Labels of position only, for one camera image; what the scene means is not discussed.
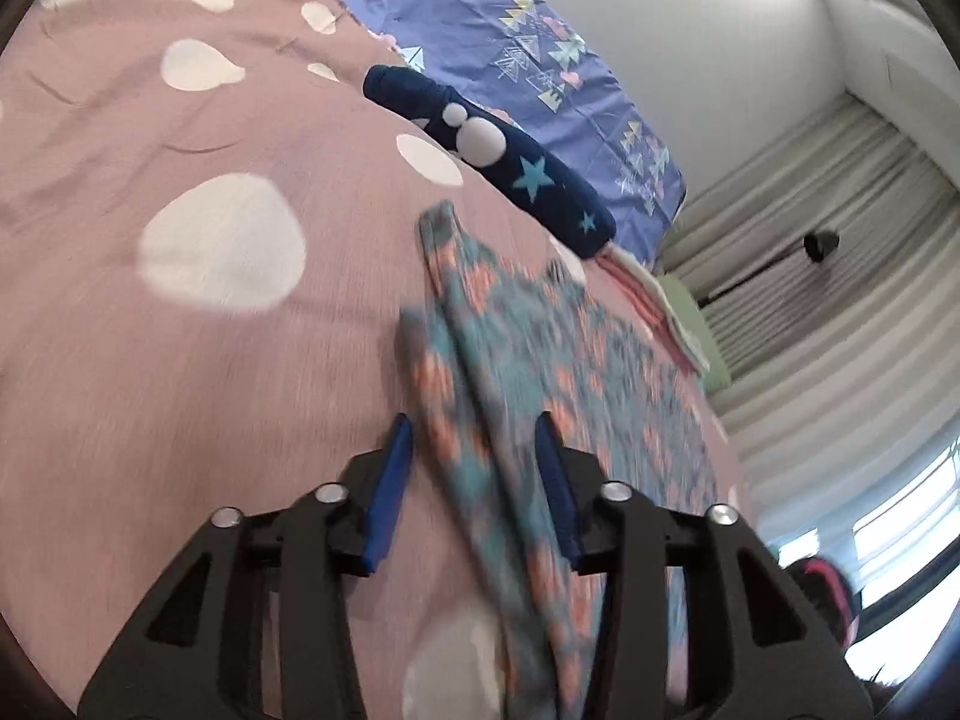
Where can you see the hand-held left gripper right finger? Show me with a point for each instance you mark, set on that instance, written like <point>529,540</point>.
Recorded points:
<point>555,495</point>

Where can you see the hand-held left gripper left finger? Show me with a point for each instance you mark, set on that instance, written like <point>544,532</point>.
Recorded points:
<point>390,495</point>

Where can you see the teal floral garment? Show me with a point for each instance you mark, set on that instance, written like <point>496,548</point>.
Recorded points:
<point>525,360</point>

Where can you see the folded pink garment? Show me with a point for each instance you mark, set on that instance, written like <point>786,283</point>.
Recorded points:
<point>641,296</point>

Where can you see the green pillow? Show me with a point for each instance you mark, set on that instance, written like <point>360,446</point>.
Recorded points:
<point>709,337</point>

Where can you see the pink dotted deer blanket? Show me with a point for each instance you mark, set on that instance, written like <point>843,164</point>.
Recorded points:
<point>150,390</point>

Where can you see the person head red headband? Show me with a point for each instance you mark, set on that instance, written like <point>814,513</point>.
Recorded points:
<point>821,592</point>

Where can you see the grey pleated curtain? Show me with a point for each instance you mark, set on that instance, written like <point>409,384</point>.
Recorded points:
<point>825,360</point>

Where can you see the navy star print garment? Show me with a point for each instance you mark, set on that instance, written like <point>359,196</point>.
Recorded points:
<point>525,180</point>

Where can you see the window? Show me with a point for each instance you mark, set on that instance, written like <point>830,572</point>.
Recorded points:
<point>900,532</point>

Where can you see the black floor lamp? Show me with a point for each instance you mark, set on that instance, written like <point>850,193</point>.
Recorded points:
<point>821,244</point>

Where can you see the white door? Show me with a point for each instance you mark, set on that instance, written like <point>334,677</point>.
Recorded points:
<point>900,37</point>

